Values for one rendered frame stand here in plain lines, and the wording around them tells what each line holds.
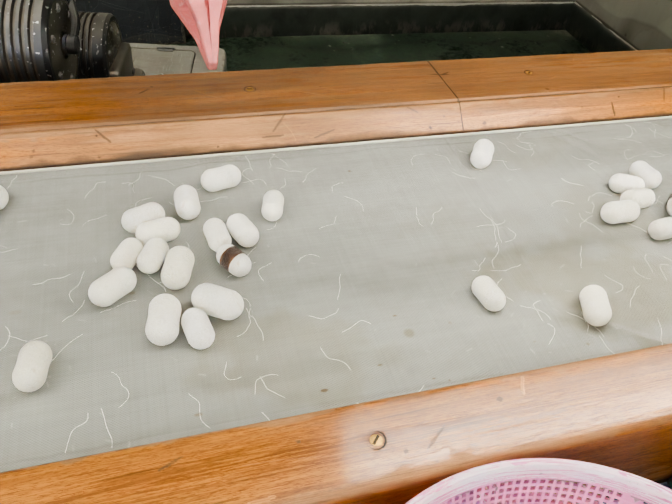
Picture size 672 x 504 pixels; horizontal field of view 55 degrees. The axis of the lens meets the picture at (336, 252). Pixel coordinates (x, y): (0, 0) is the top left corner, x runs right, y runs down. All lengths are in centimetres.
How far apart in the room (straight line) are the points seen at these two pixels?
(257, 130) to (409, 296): 23
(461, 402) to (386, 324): 9
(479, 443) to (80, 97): 47
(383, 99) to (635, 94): 29
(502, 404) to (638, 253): 24
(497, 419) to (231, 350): 17
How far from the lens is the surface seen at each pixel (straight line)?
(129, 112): 63
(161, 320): 43
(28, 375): 42
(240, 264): 47
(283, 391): 41
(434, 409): 39
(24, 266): 52
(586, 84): 78
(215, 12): 53
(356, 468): 36
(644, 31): 274
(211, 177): 55
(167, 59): 138
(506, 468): 38
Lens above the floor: 108
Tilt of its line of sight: 42 degrees down
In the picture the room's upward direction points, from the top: 6 degrees clockwise
